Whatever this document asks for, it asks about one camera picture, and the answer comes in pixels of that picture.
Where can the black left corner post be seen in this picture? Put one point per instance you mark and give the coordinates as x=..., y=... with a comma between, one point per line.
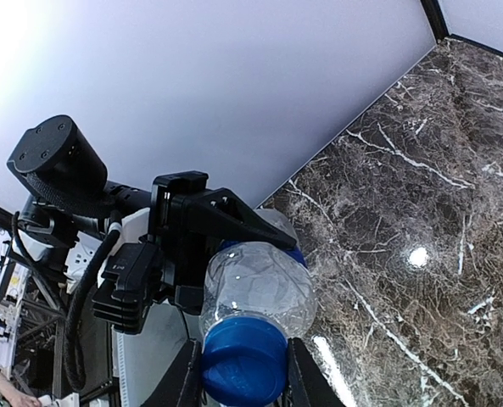
x=479, y=23

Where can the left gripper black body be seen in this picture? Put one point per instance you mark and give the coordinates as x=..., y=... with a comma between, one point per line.
x=178, y=269

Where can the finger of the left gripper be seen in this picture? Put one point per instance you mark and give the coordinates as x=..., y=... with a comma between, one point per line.
x=223, y=215

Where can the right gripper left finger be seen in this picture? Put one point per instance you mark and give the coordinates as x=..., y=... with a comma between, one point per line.
x=181, y=385

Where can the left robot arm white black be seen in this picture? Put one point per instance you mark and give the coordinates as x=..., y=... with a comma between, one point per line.
x=71, y=194

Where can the grey slotted cable duct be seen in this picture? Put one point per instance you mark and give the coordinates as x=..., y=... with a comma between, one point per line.
x=119, y=370

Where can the blue Pepsi bottle cap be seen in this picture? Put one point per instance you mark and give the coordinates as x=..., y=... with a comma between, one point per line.
x=244, y=362

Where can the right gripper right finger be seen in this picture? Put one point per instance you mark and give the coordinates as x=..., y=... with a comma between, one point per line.
x=307, y=387

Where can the Pepsi bottle blue label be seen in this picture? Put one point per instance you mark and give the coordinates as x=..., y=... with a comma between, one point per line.
x=257, y=279

